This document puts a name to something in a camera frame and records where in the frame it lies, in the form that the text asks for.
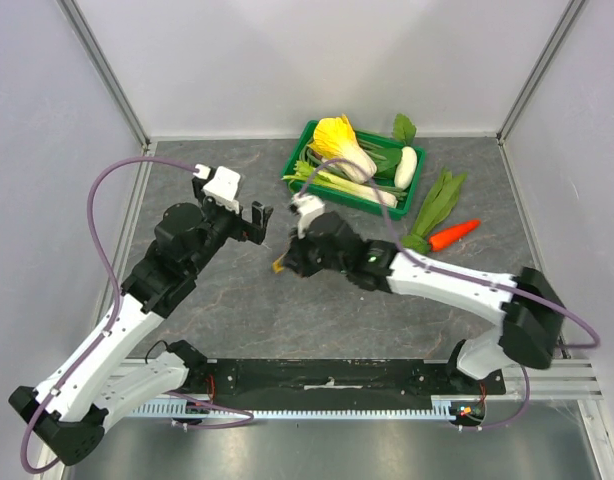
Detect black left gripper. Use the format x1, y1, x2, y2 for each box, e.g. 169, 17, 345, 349
187, 178, 273, 275

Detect yellow utility knife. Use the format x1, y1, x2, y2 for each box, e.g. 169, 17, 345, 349
272, 255, 285, 274

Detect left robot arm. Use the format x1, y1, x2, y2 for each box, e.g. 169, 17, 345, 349
9, 178, 273, 466

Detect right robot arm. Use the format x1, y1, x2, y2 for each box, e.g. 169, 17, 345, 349
275, 212, 563, 394

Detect celery stalk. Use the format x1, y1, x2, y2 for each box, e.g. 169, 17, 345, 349
282, 161, 401, 208

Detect green plastic tray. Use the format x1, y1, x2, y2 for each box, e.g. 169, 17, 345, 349
281, 120, 426, 220

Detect green long beans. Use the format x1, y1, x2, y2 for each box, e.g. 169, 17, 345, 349
298, 145, 345, 177

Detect dark green leaf vegetable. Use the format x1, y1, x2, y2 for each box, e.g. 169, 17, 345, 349
358, 140, 402, 180

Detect yellow napa cabbage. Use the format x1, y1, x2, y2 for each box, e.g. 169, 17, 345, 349
309, 115, 377, 184

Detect white radish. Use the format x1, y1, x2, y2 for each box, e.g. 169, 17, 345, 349
393, 146, 418, 190

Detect green leafy lettuce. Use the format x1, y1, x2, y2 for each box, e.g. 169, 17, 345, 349
412, 168, 467, 238

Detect orange carrot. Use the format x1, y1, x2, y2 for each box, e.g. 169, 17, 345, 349
428, 219, 481, 252

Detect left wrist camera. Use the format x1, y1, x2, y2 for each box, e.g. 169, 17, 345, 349
193, 164, 241, 212

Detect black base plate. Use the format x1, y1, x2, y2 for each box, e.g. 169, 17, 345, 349
180, 358, 506, 399

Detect slotted cable duct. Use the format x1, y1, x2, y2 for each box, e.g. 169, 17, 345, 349
128, 397, 484, 421

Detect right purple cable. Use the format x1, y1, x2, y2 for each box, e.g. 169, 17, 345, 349
296, 158, 602, 433

